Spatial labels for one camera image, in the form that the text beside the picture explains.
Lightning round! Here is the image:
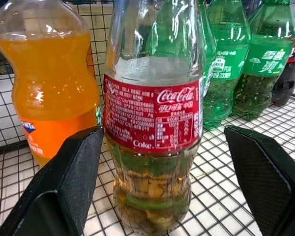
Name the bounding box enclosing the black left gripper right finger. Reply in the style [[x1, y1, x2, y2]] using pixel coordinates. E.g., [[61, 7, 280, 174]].
[[224, 125, 295, 236]]

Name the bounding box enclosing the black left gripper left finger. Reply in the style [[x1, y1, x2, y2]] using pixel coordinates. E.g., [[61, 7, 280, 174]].
[[0, 125, 105, 236]]

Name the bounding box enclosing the dark red-label cola bottle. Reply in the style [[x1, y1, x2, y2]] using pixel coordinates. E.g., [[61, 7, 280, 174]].
[[271, 0, 295, 108]]

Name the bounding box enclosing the orange soda bottle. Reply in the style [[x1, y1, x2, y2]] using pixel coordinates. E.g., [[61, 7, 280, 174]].
[[0, 0, 103, 168]]

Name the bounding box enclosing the clear red-label cola bottle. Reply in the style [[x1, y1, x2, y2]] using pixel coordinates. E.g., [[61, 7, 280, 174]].
[[102, 0, 207, 236]]

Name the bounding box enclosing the green soda bottle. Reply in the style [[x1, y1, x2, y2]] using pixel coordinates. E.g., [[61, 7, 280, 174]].
[[198, 0, 218, 99], [231, 0, 295, 121], [202, 0, 252, 131]]

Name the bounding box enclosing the black wire grid basket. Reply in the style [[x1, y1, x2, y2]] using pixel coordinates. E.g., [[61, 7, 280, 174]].
[[0, 0, 295, 236]]

